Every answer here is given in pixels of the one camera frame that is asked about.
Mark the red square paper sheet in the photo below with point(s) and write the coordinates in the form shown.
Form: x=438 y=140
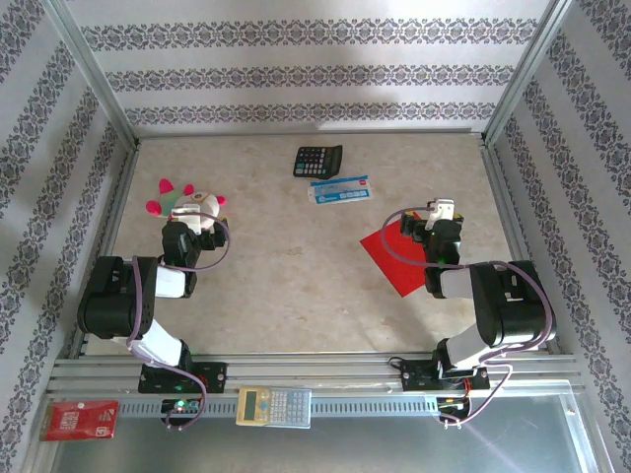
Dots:
x=392 y=261

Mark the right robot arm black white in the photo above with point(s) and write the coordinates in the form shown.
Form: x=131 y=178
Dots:
x=512 y=305

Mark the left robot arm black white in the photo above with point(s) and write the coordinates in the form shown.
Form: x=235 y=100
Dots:
x=113 y=300

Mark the round plush toy pink limbs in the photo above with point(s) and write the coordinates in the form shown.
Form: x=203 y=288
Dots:
x=172 y=197

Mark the blue white flat packet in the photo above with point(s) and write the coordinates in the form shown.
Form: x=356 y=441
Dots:
x=340 y=191

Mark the black desk calculator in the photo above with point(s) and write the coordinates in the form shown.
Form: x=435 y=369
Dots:
x=315 y=161

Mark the grey beige scientific calculator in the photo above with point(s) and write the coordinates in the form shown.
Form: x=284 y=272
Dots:
x=273 y=406

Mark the red printed packet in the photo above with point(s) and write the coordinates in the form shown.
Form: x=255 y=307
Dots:
x=79 y=420

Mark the grey metal tray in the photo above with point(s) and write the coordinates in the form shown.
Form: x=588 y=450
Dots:
x=345 y=448

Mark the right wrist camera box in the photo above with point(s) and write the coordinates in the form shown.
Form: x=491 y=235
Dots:
x=442 y=209

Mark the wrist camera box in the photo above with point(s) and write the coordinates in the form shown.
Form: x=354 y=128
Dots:
x=186 y=217
x=442 y=209

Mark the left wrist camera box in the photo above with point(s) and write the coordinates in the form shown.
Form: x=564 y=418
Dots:
x=186 y=217

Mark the aluminium side rail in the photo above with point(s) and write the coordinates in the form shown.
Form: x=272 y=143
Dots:
x=109 y=246
x=517 y=246

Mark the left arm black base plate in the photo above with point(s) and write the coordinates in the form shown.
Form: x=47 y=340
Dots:
x=217 y=377

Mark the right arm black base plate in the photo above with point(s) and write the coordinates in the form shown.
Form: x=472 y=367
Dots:
x=416 y=377

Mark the aluminium back rail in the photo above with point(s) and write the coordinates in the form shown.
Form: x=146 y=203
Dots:
x=305 y=133

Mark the aluminium frame post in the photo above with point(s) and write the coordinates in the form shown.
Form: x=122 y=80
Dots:
x=93 y=74
x=527 y=74

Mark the long aluminium mounting rail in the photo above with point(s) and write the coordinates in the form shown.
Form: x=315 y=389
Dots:
x=315 y=367

